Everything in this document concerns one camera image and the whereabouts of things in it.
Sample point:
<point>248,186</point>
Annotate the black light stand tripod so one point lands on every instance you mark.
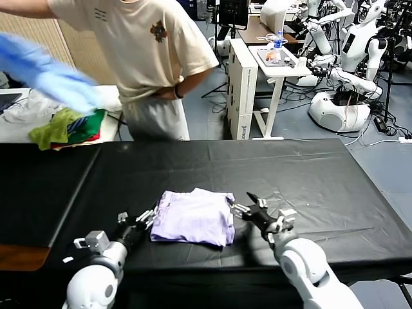
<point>215,25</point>

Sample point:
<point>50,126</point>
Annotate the blue striped garment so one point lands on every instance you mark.
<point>75,125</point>

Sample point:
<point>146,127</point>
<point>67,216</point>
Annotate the slim white humanoid robot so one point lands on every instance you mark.
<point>318,35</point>

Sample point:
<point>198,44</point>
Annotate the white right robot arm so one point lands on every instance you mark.
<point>309,267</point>

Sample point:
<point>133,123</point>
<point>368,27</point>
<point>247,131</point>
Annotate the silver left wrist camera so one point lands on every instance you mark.
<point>93,241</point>

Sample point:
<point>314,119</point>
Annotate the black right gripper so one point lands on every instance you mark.
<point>262,220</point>

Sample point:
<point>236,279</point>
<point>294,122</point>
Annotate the white power strip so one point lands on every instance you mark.
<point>405,139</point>

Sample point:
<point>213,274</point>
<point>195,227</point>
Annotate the grey tray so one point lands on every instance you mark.
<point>262,54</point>

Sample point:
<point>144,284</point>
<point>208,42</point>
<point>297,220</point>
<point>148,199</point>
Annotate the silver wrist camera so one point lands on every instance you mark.
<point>93,241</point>
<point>286,220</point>

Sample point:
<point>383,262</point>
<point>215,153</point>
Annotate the crumpled white garment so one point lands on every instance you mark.
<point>35,107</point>

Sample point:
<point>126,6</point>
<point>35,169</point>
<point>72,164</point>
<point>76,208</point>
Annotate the white standing desk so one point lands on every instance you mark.
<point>273,96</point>

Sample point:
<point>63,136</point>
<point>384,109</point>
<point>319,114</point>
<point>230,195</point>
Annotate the red garment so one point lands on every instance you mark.
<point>94,138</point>

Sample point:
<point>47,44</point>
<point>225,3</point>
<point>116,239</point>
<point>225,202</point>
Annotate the person's left forearm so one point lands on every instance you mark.
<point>194,80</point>

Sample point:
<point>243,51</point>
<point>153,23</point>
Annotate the clear water bottle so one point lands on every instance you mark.
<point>278,40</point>

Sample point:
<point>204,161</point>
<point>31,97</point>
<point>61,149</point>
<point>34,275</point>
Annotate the black power adapter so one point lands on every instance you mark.
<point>379,123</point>

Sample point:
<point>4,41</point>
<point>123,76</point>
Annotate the white curved machine housing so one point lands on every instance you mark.
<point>272,13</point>

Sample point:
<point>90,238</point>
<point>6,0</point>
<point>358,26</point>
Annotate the lavender t-shirt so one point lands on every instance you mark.
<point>193,219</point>

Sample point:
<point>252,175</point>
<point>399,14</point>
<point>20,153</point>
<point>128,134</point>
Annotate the wide black table cover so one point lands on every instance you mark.
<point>289,177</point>

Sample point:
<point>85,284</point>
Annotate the orange snack packet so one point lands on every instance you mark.
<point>272,57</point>

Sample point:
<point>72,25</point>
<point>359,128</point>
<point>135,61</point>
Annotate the cream folded garment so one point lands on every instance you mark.
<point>74,146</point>

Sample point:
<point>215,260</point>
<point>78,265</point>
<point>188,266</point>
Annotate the tall white cardboard box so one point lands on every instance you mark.
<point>248,96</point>

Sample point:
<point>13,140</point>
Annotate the yellow-green garment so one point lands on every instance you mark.
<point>51,132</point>

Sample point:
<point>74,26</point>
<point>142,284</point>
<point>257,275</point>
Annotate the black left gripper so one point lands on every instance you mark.
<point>130,233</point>

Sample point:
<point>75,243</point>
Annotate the black monitor on stand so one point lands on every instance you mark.
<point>231,13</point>

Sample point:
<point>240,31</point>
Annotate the person in cream t-shirt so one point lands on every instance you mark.
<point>145,48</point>

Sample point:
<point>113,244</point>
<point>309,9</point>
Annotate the bamboo folding screen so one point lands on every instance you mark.
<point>80,45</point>

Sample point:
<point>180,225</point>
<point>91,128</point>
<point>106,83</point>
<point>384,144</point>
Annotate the dark laptop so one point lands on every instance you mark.
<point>8,100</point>

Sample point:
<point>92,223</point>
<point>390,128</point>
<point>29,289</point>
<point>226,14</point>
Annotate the light blue shirt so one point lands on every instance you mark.
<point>48,74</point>

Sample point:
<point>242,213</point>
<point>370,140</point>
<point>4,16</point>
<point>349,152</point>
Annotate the narrow black table cover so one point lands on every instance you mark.
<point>38,193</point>

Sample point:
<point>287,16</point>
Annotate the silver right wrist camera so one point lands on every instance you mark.
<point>286,220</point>

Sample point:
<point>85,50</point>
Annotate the brown wooden desk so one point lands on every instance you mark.
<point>254,32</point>

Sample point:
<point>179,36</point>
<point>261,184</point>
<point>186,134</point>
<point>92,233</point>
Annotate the black pole stand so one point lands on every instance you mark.
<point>388,80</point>

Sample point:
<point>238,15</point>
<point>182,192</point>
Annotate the person's right forearm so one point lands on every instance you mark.
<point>29,10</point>

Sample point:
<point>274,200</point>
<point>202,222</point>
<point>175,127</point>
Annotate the green garment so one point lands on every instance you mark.
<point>91,125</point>

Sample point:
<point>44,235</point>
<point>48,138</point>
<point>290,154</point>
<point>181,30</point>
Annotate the person's left hand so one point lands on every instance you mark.
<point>165,91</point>

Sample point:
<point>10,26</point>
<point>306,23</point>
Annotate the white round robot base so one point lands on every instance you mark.
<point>222,46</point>

